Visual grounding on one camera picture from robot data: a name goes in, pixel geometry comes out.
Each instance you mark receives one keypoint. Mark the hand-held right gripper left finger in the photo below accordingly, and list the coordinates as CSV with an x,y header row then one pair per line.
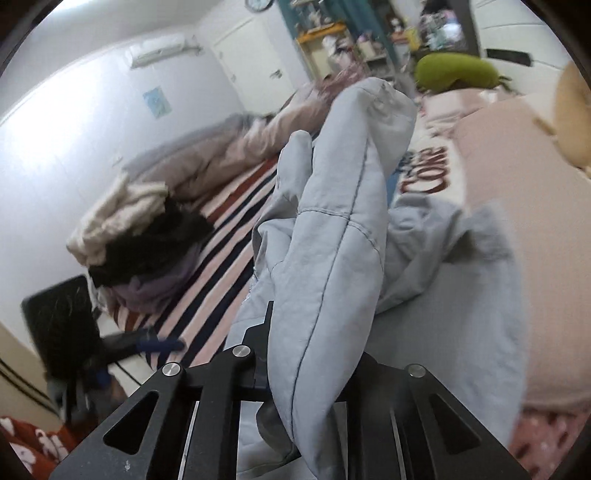
x,y
231,369

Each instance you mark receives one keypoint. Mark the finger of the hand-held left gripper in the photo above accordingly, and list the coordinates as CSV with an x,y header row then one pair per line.
x,y
99,378
154,344

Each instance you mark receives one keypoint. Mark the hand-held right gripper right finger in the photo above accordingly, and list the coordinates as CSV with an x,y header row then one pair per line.
x,y
388,392

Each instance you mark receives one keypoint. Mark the light blue jacket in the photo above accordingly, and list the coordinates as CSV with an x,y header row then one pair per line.
x,y
341,240

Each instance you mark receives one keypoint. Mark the purple garment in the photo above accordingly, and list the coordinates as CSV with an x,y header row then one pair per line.
x,y
152,290

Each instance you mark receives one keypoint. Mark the red patterned cloth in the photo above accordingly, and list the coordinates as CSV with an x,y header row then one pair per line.
x,y
32,443

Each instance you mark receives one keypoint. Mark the black garment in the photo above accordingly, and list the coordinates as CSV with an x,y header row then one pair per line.
x,y
152,244

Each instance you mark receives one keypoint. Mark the striped bed sheet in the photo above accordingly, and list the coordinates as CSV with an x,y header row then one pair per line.
x,y
221,258

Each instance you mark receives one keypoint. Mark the grey pink duvet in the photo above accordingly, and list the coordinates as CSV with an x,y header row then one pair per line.
x,y
221,143

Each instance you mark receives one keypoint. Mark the pink ribbed blanket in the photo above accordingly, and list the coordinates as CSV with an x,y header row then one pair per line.
x,y
545,230

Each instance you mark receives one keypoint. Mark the white air conditioner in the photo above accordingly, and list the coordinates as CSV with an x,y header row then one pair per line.
x,y
161,50

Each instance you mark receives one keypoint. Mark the pink pillow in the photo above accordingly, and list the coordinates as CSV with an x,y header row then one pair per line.
x,y
450,104

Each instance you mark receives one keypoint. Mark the white door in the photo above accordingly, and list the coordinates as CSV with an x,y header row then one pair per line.
x,y
251,55

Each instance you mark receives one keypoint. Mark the pink bag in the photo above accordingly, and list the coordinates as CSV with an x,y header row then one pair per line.
x,y
344,78

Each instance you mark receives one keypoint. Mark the green plush pillow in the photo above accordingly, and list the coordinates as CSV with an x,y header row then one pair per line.
x,y
455,69

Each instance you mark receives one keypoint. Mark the yellow shelf unit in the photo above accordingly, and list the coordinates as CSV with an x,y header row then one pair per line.
x,y
323,50

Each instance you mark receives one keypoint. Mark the white storage cart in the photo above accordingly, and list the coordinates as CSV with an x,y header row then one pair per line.
x,y
376,55

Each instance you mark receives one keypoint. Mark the teal curtain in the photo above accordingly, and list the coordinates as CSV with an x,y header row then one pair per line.
x,y
288,18

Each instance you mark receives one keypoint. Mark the yellow bottle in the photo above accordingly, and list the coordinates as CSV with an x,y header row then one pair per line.
x,y
413,39

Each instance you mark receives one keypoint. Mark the dark bookshelf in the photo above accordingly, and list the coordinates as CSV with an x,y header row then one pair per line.
x,y
465,23

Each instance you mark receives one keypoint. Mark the white bed headboard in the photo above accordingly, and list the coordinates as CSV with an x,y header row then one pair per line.
x,y
521,27

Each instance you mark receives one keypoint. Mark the light blue wall poster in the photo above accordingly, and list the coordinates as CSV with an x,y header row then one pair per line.
x,y
157,101

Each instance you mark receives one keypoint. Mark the round wall clock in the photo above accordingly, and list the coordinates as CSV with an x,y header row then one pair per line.
x,y
258,4

